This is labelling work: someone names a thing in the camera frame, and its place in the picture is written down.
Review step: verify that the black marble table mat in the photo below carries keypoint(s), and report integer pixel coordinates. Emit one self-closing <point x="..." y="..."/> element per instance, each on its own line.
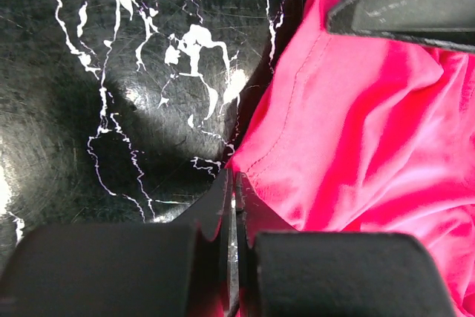
<point x="125" y="110"/>

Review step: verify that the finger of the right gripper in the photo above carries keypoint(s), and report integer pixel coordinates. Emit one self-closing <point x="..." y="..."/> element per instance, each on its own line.
<point x="447" y="24"/>

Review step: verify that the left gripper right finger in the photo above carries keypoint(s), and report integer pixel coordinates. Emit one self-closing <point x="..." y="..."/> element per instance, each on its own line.
<point x="284" y="272"/>

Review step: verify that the magenta t shirt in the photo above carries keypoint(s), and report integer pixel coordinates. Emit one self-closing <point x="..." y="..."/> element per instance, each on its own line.
<point x="370" y="135"/>

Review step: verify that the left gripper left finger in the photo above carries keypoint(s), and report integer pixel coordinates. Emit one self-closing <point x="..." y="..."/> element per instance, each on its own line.
<point x="178" y="268"/>

